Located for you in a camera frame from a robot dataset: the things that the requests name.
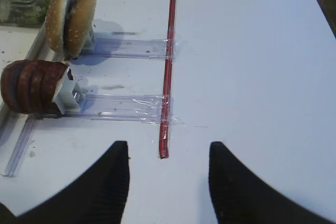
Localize clear upper right rail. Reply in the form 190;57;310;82
80;38;167;60

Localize red straw strip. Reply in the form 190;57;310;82
159;0;176;159

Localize clear lower right rail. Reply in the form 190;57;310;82
63;94;184;125

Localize green lettuce leaves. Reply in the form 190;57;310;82
1;0;51;27

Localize sesame bun half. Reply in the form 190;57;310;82
45;0;75;52
65;0;97;59

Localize sesame bun front half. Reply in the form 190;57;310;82
45;0;75;52

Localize sesame bun rear half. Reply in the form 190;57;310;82
65;0;97;59

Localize stack of meat patties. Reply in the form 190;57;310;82
1;60;73;114

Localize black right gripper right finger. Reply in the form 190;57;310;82
208;142;330;223

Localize white pusher block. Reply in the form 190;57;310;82
51;67;85;114

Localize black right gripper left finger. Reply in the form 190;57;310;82
1;141;130;223

